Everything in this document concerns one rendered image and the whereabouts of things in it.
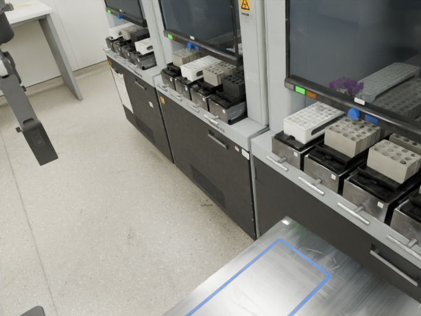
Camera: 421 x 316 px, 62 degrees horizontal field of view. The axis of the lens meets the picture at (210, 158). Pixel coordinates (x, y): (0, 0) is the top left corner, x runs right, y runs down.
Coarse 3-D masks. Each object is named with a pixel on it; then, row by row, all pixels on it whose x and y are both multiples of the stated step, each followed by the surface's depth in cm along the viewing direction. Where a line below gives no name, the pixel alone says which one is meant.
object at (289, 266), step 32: (288, 224) 86; (256, 256) 80; (288, 256) 79; (320, 256) 78; (224, 288) 75; (256, 288) 74; (288, 288) 73; (320, 288) 72; (352, 288) 71; (384, 288) 70
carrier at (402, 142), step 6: (390, 138) 99; (396, 138) 98; (402, 138) 97; (396, 144) 99; (402, 144) 97; (408, 144) 95; (414, 144) 96; (420, 144) 94; (414, 150) 95; (420, 150) 93; (420, 168) 95
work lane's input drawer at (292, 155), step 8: (280, 136) 117; (288, 136) 117; (320, 136) 114; (272, 144) 122; (280, 144) 117; (288, 144) 115; (296, 144) 112; (304, 144) 112; (312, 144) 114; (272, 152) 124; (280, 152) 120; (288, 152) 115; (296, 152) 112; (304, 152) 112; (272, 160) 118; (280, 160) 117; (288, 160) 117; (296, 160) 113
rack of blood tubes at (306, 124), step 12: (312, 108) 120; (324, 108) 120; (288, 120) 116; (300, 120) 115; (312, 120) 114; (324, 120) 113; (336, 120) 121; (288, 132) 117; (300, 132) 112; (312, 132) 118
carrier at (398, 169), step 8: (368, 152) 97; (376, 152) 94; (384, 152) 94; (368, 160) 98; (376, 160) 95; (384, 160) 93; (392, 160) 91; (400, 160) 90; (376, 168) 97; (384, 168) 94; (392, 168) 92; (400, 168) 90; (408, 168) 89; (392, 176) 93; (400, 176) 91; (408, 176) 91
